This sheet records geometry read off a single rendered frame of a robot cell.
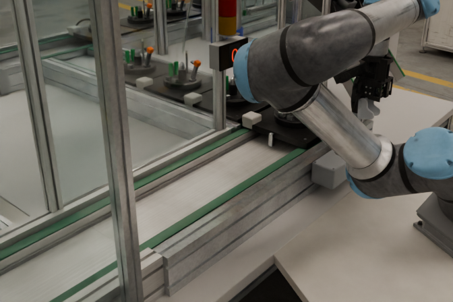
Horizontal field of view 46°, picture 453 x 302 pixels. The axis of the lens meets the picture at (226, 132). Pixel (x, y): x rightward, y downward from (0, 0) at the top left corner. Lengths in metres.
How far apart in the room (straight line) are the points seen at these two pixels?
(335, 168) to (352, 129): 0.32
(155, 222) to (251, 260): 0.24
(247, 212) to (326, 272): 0.22
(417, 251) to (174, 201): 0.59
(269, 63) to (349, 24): 0.15
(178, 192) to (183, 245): 0.28
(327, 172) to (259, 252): 0.30
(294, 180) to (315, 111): 0.40
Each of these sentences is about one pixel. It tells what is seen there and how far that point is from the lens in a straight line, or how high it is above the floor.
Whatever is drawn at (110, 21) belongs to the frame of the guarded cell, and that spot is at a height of 1.46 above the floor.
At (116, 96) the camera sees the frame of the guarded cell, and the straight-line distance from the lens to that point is 0.83.
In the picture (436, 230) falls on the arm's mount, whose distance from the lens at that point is 1.37.
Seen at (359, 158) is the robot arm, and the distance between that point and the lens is 1.17.
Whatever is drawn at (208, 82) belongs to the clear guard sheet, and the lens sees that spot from 1.53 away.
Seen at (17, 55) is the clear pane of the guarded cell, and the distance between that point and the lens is 0.73.
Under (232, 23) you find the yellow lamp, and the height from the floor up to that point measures 1.29.
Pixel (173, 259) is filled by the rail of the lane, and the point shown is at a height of 0.95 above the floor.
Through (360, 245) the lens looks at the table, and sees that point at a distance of 1.33.
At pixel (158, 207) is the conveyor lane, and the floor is 0.92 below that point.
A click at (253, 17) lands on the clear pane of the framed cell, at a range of 2.81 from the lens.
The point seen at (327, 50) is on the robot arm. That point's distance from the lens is 0.91.
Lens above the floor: 1.65
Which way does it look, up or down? 25 degrees down
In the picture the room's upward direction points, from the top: straight up
